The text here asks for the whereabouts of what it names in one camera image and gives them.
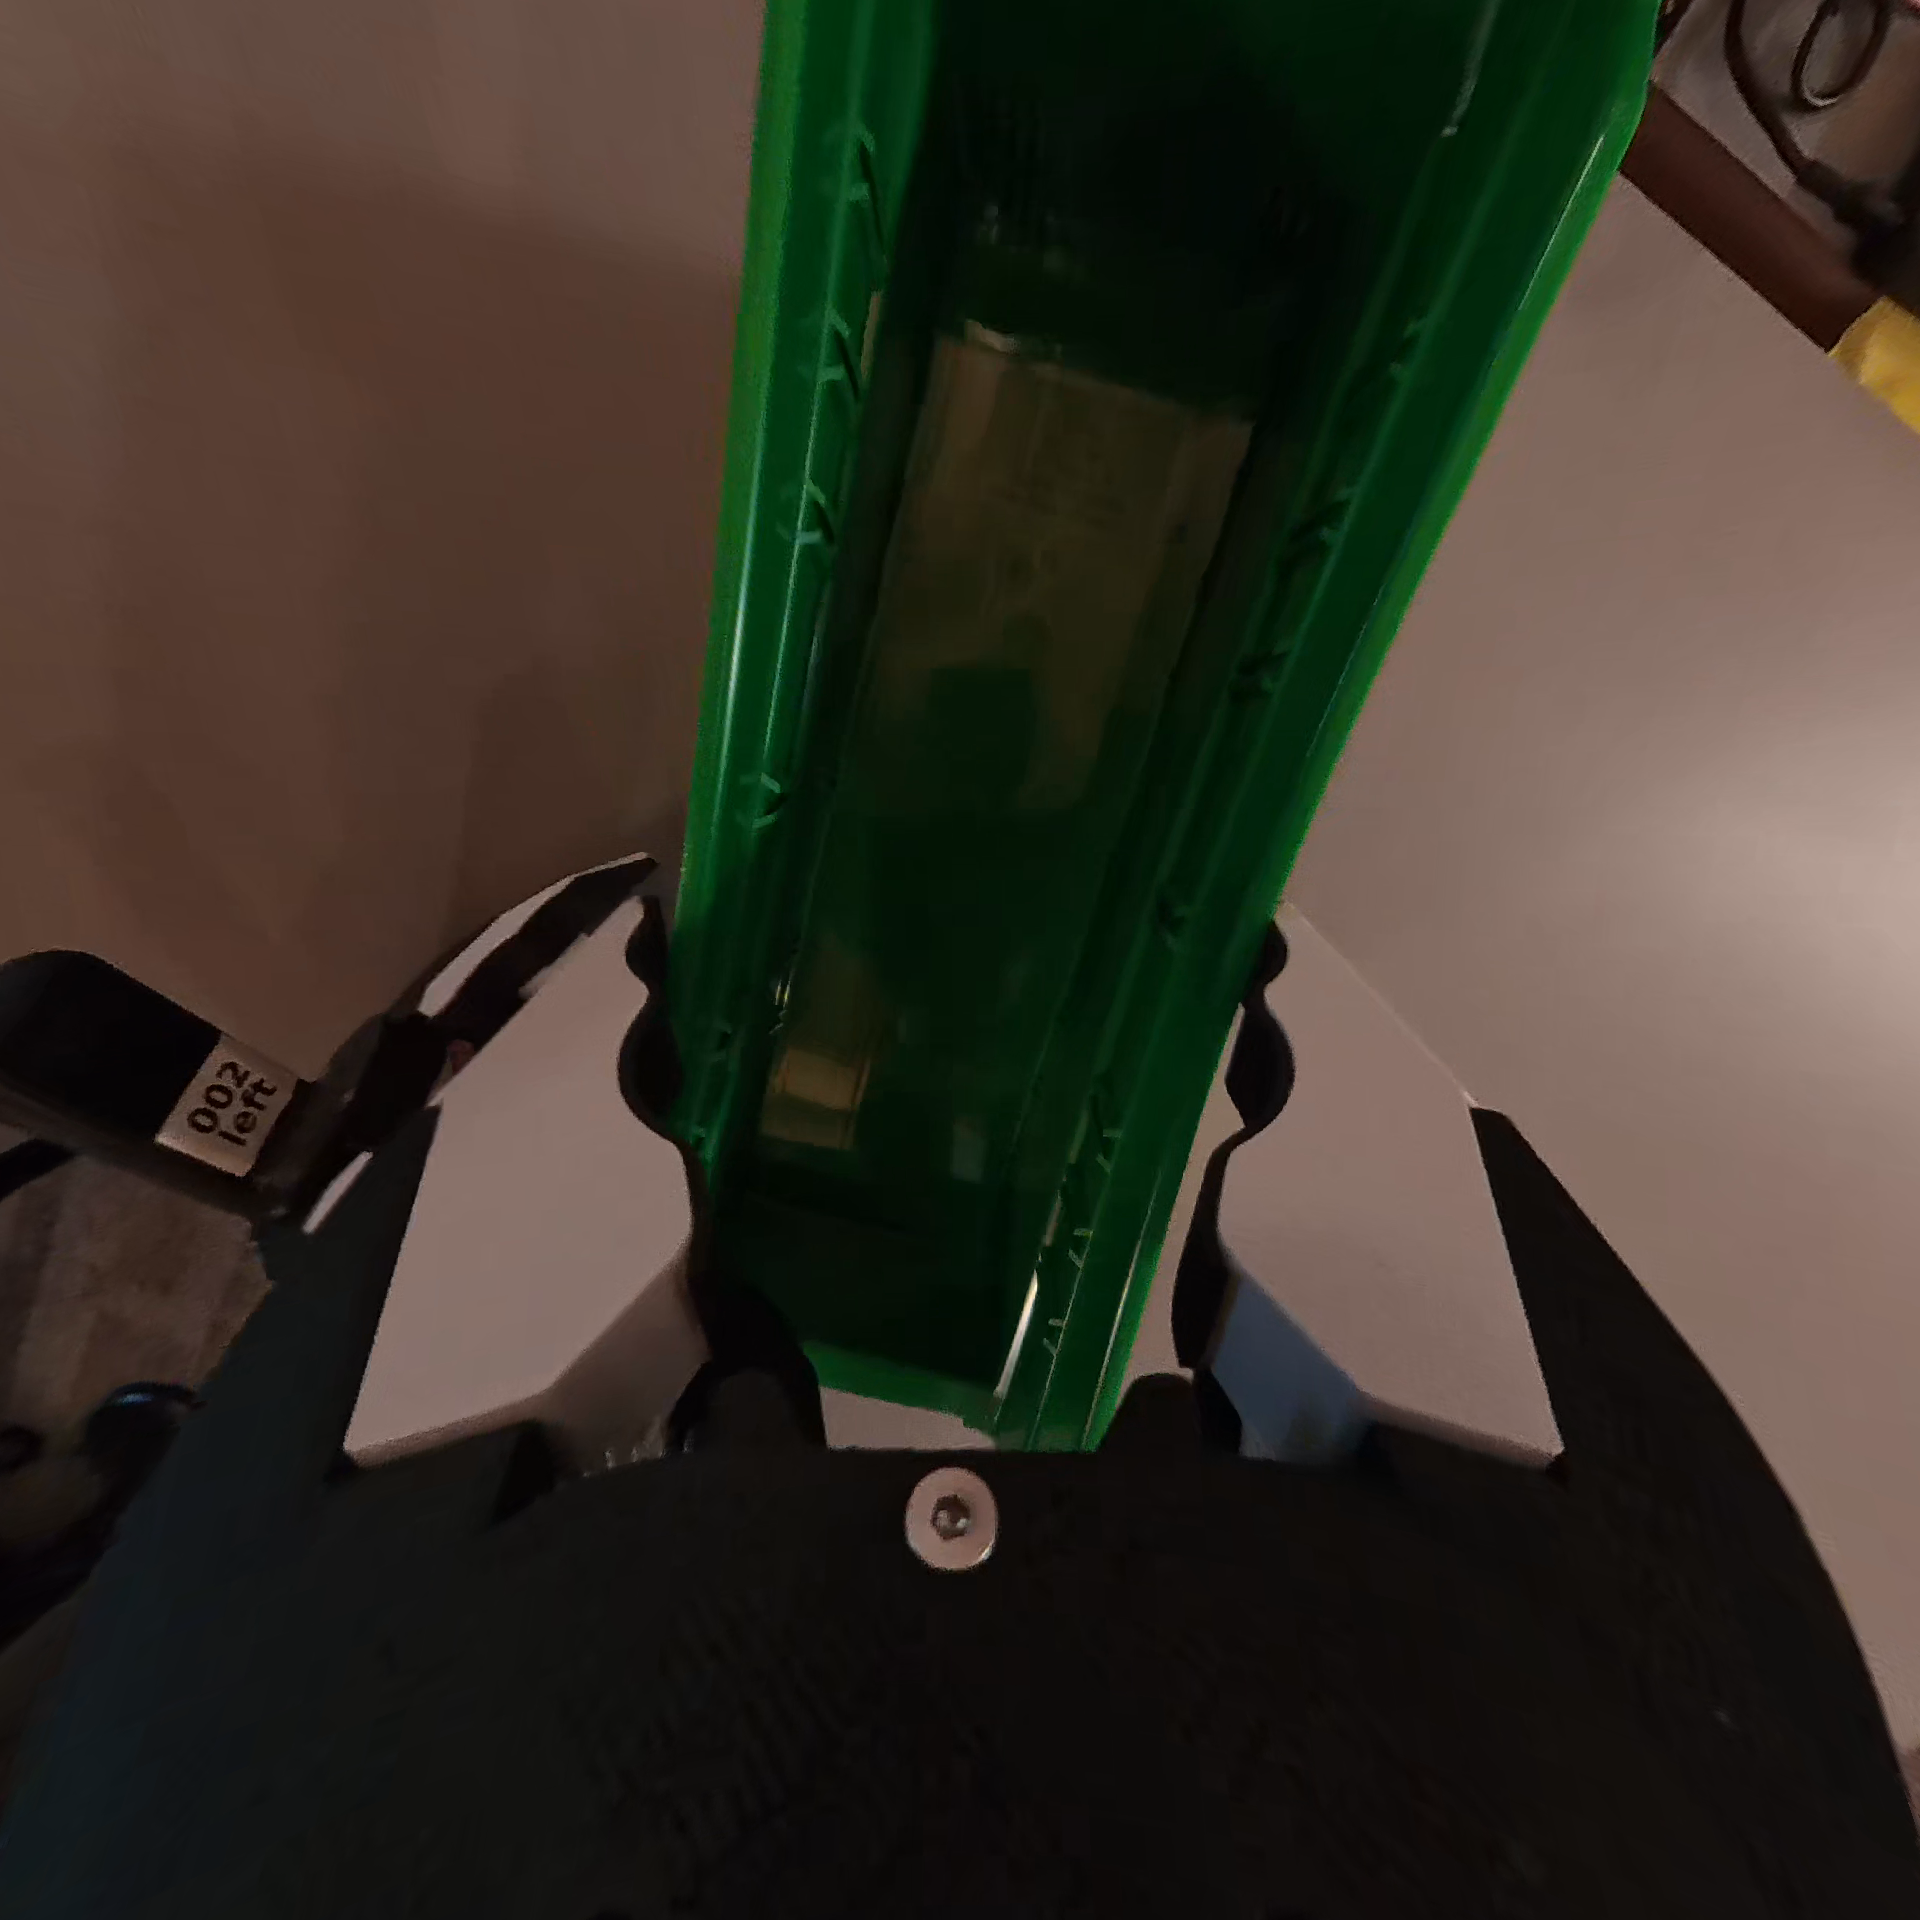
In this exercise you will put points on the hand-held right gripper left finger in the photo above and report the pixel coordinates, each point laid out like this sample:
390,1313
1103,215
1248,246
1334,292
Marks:
510,1230

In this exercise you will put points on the green plastic bin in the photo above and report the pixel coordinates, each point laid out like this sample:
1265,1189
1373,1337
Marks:
781,599

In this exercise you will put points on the yellow object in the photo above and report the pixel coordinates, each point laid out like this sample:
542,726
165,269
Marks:
1881,369

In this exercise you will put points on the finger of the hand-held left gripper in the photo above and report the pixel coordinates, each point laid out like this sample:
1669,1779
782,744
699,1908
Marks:
510,932

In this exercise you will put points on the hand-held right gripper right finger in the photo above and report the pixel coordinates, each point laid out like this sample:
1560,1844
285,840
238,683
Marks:
1350,1201

